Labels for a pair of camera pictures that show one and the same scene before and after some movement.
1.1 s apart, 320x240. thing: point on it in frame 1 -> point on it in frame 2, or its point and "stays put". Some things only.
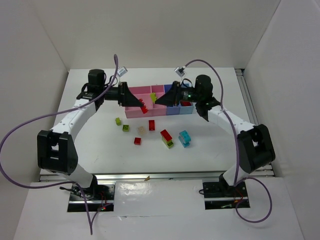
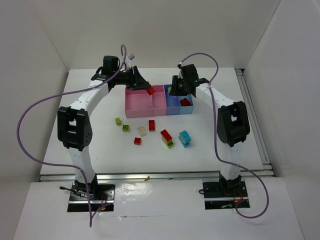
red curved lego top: (183, 103) stays put
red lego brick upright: (151, 125) stays put
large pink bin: (143, 93) stays put
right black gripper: (177, 93) -> (180, 86)
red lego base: (143, 108) -> (150, 91)
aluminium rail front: (53, 177) stays put
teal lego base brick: (184, 145) stays put
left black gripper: (122, 93) -> (135, 78)
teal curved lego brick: (185, 136) stays put
